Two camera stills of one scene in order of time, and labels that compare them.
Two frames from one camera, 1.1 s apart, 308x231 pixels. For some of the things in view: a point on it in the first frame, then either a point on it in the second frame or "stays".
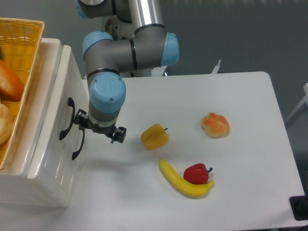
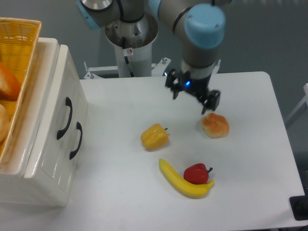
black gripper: x=82 y=119 -> x=185 y=82
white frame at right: x=304 y=99 stays
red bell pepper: x=197 y=173 stays
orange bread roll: x=215 y=125 stays
